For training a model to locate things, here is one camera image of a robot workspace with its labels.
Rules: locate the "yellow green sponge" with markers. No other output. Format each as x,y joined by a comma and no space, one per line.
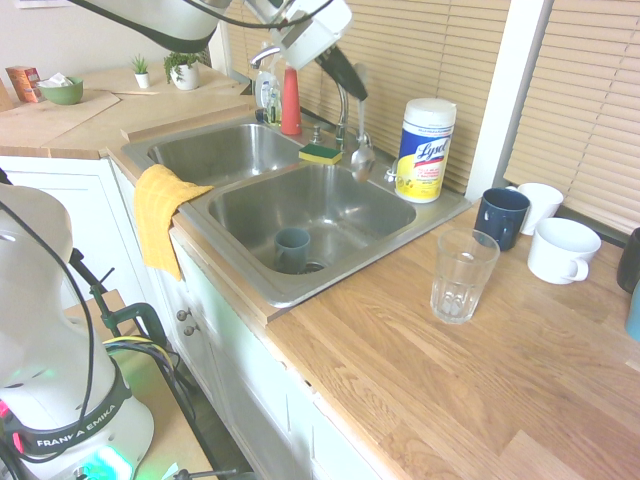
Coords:
320,154

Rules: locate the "green table clamp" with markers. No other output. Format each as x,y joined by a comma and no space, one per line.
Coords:
145,315

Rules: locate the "yellow dish cloth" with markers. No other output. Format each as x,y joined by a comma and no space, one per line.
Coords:
155,210

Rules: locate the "stainless steel double sink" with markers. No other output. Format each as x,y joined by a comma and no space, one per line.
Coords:
370,240

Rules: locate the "light blue cup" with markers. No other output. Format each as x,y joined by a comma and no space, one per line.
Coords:
634,315

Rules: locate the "black mug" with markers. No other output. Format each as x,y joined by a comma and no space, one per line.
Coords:
629,265

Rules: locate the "small green liquid bottle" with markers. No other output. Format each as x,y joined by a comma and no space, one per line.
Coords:
274,110

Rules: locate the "green bowl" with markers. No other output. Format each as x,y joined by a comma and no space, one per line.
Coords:
62,94

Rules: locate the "orange cardboard box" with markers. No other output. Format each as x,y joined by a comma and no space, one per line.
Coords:
22,82

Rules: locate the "small spiky potted plant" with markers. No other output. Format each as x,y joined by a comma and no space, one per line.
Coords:
142,75

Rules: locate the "thin wooden board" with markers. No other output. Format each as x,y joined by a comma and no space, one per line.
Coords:
55,117

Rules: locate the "narrow beige window blind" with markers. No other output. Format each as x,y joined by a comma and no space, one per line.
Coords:
590,100

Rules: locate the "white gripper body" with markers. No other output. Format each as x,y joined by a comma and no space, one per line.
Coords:
307,45

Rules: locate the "tall white mug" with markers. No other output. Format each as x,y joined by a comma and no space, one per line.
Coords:
542,205

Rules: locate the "chrome gooseneck faucet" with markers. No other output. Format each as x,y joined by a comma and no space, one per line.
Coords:
343,115

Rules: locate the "clear drinking glass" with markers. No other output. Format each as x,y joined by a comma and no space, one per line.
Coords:
462,285

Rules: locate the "grey-green mug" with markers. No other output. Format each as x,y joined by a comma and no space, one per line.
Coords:
291,250

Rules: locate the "bushy potted plant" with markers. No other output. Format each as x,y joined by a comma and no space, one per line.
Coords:
184,75

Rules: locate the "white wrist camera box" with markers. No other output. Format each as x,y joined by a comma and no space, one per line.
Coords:
335,17

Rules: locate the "red cone bottle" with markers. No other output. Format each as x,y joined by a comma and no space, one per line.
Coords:
291,105

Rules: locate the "metal spoon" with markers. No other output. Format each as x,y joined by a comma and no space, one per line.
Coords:
363,160

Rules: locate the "clear dish soap bottle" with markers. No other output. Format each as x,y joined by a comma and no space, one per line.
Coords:
265,85

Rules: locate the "white packet in bowl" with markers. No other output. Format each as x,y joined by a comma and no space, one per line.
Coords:
56,80

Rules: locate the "white window frame post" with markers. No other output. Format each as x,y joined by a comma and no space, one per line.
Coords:
505,100

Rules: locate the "white sink sprayer cap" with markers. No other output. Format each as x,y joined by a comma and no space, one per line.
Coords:
391,175

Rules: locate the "round metal cabinet knob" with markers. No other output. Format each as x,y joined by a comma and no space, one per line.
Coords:
189,329
183,314

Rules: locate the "wide white mug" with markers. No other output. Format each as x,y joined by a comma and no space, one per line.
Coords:
557,255

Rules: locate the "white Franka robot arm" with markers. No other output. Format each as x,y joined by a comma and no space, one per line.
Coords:
175,25

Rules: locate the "Lysol wipes canister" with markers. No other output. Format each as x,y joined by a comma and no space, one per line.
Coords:
425,155

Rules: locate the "metal sink drain strainer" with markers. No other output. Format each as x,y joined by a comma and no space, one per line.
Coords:
313,267

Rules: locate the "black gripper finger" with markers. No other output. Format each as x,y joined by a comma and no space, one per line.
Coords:
350,70
336,75

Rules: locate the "navy blue mug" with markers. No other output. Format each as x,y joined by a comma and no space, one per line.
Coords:
507,220

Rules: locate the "white kitchen cabinet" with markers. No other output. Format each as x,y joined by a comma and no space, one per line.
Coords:
240,390

